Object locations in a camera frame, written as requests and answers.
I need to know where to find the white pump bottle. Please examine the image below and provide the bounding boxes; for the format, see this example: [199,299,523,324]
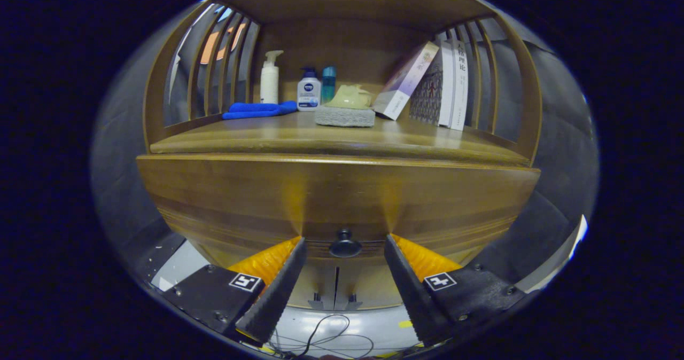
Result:
[260,50,284,105]

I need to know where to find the dark round drawer knob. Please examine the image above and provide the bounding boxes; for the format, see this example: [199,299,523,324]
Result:
[329,229,363,259]

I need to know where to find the teal slim bottle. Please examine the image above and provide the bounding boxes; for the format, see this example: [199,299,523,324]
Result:
[321,66,337,104]

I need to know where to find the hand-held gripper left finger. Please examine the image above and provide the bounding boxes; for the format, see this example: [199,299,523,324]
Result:
[160,236,308,345]

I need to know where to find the plain white book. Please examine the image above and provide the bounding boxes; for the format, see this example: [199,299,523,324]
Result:
[436,40,456,127]

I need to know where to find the wooden drawer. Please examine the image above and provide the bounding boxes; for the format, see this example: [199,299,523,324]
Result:
[136,153,541,267]

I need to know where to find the blue folded cloth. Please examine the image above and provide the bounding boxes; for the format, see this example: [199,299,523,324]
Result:
[222,101,298,120]

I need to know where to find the purple and white book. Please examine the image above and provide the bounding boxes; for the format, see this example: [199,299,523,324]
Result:
[372,41,440,121]

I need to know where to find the black cable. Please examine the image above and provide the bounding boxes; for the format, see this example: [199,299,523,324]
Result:
[267,314,376,358]

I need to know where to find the wooden cabinet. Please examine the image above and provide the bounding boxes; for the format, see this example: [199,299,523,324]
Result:
[136,153,541,312]

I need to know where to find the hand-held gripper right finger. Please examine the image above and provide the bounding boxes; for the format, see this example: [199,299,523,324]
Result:
[384,233,527,347]

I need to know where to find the pale green handled scrub sponge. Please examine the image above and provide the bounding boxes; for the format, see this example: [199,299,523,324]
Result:
[314,84,376,128]

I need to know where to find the white lotion bottle blue cap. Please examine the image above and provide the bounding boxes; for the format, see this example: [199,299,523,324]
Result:
[297,67,322,112]

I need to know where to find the wooden countertop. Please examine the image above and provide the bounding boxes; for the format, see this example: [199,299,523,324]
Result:
[150,112,531,167]

